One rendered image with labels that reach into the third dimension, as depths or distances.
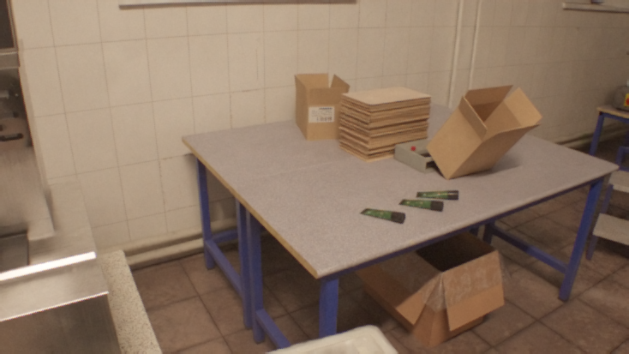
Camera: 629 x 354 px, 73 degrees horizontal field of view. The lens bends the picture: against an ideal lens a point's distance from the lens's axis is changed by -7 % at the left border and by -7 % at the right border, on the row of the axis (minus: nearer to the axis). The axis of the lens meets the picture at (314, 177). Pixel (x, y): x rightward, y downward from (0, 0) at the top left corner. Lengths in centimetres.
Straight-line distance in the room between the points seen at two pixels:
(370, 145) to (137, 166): 119
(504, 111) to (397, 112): 43
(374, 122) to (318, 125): 35
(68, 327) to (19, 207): 25
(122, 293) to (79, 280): 43
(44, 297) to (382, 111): 148
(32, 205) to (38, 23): 144
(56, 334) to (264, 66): 198
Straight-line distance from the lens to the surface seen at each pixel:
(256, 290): 193
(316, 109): 214
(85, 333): 80
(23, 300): 79
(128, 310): 116
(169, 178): 251
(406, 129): 204
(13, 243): 93
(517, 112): 192
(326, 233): 139
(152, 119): 239
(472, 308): 206
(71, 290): 78
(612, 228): 310
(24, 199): 91
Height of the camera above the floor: 145
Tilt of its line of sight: 23 degrees down
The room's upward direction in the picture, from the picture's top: 1 degrees clockwise
